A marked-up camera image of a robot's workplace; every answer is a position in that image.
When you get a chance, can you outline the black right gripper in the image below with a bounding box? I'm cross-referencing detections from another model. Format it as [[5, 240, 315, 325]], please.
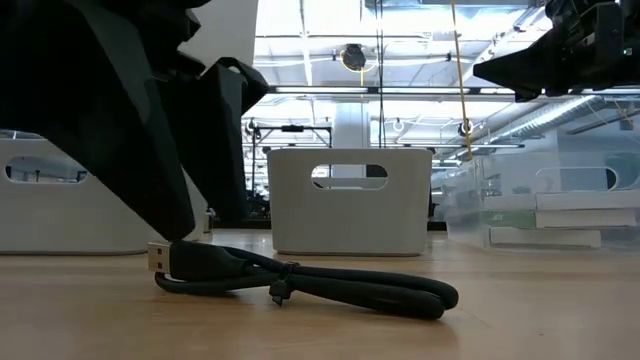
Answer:
[[472, 0, 640, 104]]

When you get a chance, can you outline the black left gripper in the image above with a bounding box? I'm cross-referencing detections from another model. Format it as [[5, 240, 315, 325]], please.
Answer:
[[0, 0, 271, 242]]

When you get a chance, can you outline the black USB cable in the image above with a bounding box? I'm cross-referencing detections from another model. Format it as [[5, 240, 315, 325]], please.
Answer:
[[147, 239, 460, 321]]

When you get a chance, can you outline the clear plastic bin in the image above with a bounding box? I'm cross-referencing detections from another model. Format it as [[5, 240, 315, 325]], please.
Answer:
[[442, 127, 640, 254]]

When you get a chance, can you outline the large white plastic bin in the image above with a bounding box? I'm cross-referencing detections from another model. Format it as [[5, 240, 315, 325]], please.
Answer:
[[0, 130, 210, 256]]

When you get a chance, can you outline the small white plastic bin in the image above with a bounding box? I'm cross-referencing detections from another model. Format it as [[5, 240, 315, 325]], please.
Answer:
[[266, 147, 434, 257]]

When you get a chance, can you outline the white fabric lampshade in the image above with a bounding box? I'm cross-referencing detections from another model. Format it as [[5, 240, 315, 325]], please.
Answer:
[[177, 0, 260, 69]]

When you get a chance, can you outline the long ceiling light strip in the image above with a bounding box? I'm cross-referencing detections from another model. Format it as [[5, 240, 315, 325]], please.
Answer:
[[268, 85, 519, 97]]

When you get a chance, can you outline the silver ceiling duct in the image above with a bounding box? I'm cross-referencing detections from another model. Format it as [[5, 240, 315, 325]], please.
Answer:
[[487, 94, 601, 146]]

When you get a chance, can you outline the yellow hanging cable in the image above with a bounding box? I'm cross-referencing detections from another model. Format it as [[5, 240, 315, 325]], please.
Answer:
[[449, 0, 475, 161]]

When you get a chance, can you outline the black hanging cable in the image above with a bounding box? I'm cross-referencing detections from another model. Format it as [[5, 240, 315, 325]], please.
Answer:
[[377, 0, 386, 150]]

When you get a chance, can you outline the black background frame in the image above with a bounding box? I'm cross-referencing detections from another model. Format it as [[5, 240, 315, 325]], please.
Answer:
[[242, 118, 334, 196]]

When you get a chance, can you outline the black table frame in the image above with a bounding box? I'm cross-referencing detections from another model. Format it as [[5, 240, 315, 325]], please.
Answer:
[[208, 217, 449, 232]]

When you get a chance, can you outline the black ceiling cable reel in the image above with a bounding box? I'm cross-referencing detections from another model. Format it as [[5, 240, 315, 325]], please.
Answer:
[[339, 43, 376, 86]]

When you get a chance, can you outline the black cable tie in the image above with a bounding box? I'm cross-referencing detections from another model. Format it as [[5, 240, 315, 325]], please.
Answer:
[[268, 260, 301, 307]]

